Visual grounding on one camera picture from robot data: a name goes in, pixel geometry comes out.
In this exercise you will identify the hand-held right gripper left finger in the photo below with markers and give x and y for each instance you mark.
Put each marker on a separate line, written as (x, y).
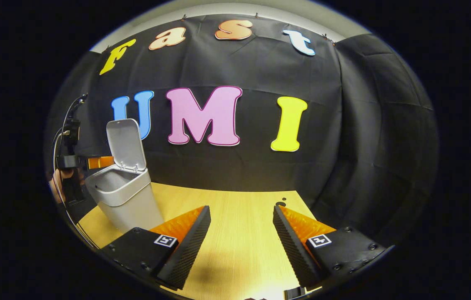
(189, 250)

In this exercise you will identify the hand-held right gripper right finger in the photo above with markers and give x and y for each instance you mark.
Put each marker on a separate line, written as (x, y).
(294, 250)

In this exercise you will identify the wooden desktop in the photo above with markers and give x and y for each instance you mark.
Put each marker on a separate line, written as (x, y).
(239, 233)

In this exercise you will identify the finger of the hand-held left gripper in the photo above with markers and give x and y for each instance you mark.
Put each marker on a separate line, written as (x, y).
(100, 162)

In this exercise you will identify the white desktop garbage bin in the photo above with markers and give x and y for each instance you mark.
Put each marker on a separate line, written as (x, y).
(131, 204)

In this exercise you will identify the black backdrop cloth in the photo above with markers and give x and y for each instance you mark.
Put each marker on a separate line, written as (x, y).
(344, 125)

